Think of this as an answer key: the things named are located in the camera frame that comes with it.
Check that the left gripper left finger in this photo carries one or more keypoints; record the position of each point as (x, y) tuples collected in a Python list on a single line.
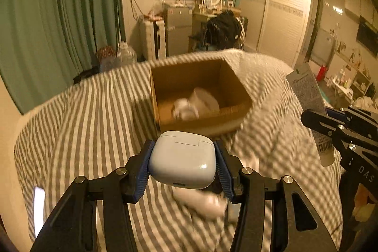
[(71, 226)]

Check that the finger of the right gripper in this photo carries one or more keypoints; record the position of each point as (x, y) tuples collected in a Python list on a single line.
[(326, 124)]

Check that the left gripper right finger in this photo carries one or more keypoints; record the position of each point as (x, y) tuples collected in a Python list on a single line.
[(296, 225)]

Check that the white tape roll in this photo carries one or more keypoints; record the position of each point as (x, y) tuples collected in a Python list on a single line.
[(204, 101)]

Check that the white earbuds case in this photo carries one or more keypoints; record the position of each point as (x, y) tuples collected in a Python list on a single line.
[(183, 159)]

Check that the red fire extinguisher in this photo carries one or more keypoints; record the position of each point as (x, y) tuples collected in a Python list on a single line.
[(321, 73)]

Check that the grey checkered bed cover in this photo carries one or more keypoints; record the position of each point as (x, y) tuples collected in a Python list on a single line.
[(95, 126)]

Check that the brown cardboard box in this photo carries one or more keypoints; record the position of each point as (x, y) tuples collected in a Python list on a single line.
[(173, 81)]

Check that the chair with black clothes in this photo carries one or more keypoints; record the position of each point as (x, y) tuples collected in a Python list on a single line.
[(225, 31)]

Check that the white sliding wardrobe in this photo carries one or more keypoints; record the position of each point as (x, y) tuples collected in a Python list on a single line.
[(277, 28)]

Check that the clear large water bottle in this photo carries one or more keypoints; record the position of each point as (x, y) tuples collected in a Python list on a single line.
[(126, 54)]

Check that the small silver fridge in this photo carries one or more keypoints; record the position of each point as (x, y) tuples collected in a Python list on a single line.
[(178, 28)]

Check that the white hard suitcase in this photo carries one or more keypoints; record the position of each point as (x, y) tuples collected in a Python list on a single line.
[(152, 34)]

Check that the large green curtain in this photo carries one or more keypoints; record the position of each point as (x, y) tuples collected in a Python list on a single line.
[(45, 44)]

